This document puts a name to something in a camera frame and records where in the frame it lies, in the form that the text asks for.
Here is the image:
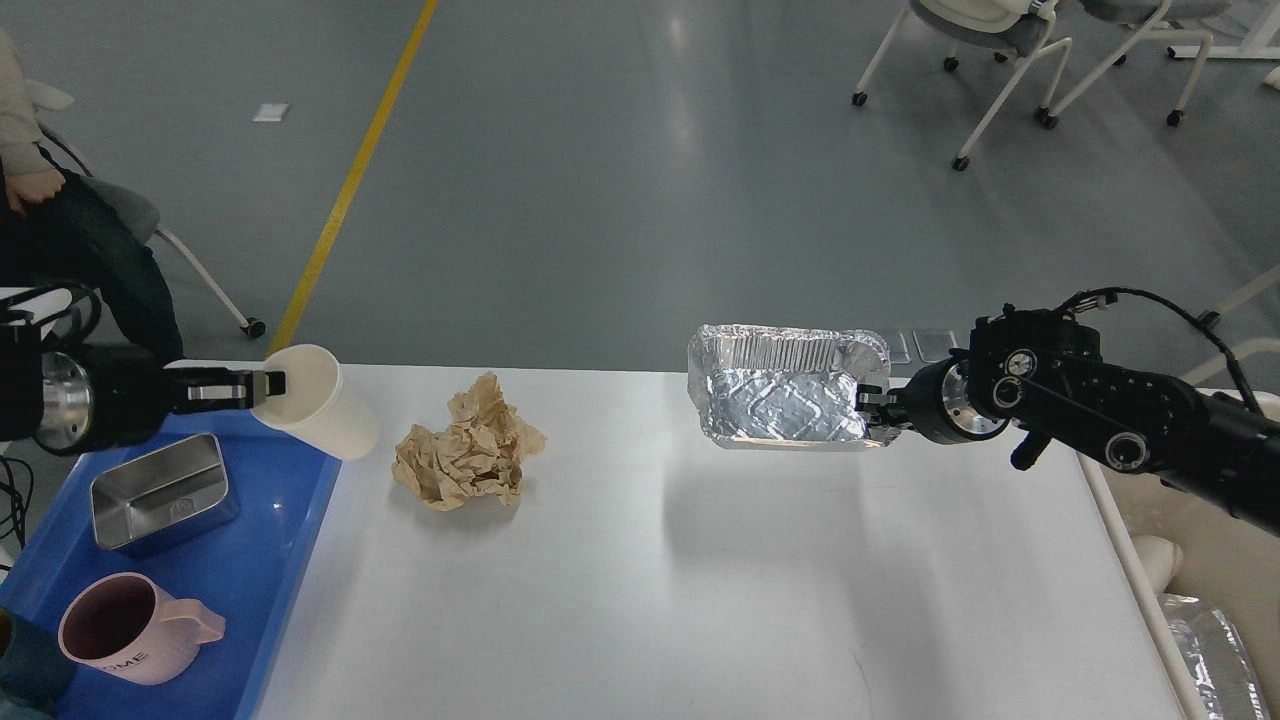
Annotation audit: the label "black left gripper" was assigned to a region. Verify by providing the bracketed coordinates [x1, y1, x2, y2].
[35, 345, 287, 456]

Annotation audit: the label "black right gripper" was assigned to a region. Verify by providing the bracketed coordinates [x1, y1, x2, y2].
[856, 357, 1010, 445]

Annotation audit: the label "stainless steel rectangular tray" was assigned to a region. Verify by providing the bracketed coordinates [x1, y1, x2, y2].
[90, 433, 241, 557]

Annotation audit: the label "aluminium foil tray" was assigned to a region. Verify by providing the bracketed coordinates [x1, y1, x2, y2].
[687, 324, 901, 452]

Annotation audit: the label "cream paper cup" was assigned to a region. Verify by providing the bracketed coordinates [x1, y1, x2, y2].
[251, 345, 380, 461]

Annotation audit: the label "pink mug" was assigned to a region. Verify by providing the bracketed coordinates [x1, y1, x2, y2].
[55, 571, 227, 685]

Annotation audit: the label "brown paper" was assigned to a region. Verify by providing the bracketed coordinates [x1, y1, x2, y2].
[390, 372, 547, 512]

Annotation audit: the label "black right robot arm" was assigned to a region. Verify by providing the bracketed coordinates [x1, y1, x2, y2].
[855, 287, 1279, 534]

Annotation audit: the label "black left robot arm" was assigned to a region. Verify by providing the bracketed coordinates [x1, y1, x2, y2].
[1, 282, 288, 456]

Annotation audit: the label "person's hand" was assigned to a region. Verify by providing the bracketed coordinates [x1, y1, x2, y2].
[4, 168, 67, 217]

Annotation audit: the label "floor outlet plate left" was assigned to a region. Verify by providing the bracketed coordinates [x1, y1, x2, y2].
[882, 331, 913, 366]

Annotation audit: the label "floor outlet plate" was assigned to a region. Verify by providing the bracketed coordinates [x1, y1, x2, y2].
[911, 329, 965, 364]
[882, 331, 913, 366]

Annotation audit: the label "floor outlet plate right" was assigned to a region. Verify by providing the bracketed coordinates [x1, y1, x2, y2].
[911, 329, 965, 364]

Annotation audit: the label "grey office chair left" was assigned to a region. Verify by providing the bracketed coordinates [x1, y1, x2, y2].
[37, 120, 268, 340]

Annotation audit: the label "blue plastic tray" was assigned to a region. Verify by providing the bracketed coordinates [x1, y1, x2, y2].
[1, 411, 340, 719]

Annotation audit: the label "person in beige sweater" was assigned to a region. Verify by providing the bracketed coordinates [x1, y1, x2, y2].
[1, 35, 186, 364]

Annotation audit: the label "beige plastic bin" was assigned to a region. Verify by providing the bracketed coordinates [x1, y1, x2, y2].
[1080, 388, 1280, 720]

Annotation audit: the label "white chair top right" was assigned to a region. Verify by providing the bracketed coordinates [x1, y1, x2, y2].
[850, 1, 1073, 172]

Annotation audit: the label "white chair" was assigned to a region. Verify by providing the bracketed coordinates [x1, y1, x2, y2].
[850, 1, 1073, 172]
[1034, 1, 1233, 129]

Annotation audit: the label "white chair leg right edge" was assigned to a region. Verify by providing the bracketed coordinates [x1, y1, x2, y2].
[1197, 264, 1280, 329]

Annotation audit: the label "black cables at left edge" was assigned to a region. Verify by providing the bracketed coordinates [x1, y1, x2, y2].
[0, 455, 37, 571]

